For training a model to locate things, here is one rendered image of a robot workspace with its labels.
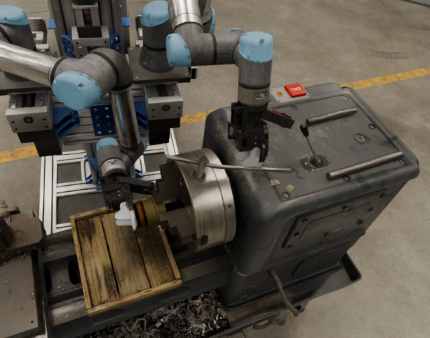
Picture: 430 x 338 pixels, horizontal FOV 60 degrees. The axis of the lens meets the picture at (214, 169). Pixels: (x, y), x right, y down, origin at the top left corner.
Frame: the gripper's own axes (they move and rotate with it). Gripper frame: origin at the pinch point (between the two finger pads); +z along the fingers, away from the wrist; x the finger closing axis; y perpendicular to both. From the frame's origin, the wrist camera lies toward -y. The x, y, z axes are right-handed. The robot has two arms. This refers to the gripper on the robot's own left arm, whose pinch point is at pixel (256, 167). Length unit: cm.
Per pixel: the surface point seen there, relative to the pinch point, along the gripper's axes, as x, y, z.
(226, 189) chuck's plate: -3.6, 7.3, 8.1
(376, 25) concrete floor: -269, -305, 55
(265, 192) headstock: 3.3, -1.4, 6.8
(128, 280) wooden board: -10, 39, 41
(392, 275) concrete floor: -24, -116, 130
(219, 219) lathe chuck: 0.3, 11.1, 15.1
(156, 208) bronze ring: -11.8, 26.5, 15.4
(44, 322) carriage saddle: -3, 64, 38
